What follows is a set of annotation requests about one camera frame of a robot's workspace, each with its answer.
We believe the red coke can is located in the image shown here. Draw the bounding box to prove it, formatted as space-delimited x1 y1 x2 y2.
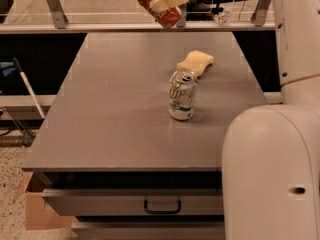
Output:
137 0 181 29

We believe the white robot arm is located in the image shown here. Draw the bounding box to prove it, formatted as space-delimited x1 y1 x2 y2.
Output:
222 0 320 240

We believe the green white 7up can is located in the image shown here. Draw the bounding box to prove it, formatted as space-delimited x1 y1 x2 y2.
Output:
168 69 198 121

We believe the black office chair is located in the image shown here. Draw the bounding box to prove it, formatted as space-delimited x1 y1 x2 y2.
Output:
186 0 247 21

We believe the crumpled clear plastic wrapper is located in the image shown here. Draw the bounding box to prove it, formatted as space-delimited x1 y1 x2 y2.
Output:
213 9 231 26

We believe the yellow sponge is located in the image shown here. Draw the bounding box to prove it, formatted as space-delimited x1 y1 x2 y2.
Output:
176 50 214 77

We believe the white stick with black grip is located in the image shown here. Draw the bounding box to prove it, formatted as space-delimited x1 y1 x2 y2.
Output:
13 57 45 119

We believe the grey cabinet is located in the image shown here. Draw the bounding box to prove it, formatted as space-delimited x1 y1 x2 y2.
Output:
23 33 266 225

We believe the grey upper drawer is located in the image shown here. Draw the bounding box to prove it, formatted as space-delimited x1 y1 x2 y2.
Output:
42 189 223 217

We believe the grey drawer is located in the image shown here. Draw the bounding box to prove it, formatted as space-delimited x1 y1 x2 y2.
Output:
71 222 225 240
42 189 223 217

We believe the grey lower drawer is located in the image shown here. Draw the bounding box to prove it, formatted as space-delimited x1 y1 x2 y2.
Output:
71 222 225 240

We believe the brown cardboard box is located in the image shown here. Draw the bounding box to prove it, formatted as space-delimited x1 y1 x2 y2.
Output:
15 172 77 230

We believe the middle metal railing post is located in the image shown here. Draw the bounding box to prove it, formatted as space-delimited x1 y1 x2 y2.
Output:
176 4 187 28

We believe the metal railing post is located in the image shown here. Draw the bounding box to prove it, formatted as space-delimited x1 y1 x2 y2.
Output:
46 0 68 29
251 0 274 27
176 4 187 28

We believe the right metal railing post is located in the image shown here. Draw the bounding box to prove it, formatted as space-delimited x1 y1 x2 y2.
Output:
251 0 274 27

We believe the left metal railing post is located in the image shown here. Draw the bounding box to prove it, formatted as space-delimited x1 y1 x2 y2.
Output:
46 0 68 29

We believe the black drawer handle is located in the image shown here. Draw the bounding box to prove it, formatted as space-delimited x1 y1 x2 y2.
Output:
143 200 182 215

